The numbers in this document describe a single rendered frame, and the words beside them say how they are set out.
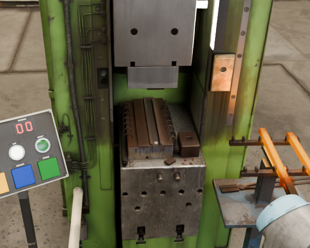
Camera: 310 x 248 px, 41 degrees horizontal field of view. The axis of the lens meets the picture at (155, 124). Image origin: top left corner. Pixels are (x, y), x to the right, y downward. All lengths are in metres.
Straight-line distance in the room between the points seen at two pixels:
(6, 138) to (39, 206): 1.42
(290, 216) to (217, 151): 1.20
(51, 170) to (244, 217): 0.83
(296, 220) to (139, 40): 0.94
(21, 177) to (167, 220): 0.74
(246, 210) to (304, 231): 1.02
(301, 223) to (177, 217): 1.20
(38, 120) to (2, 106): 2.59
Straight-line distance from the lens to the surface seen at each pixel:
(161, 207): 1.96
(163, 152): 1.82
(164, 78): 1.63
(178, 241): 2.15
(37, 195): 3.09
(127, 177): 1.82
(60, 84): 1.80
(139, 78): 1.62
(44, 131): 1.66
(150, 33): 1.55
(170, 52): 1.59
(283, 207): 0.90
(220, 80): 1.82
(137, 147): 1.80
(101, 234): 2.36
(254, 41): 1.82
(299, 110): 4.31
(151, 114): 2.02
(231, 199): 1.91
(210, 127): 1.96
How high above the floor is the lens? 2.03
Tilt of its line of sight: 33 degrees down
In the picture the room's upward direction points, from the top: 2 degrees clockwise
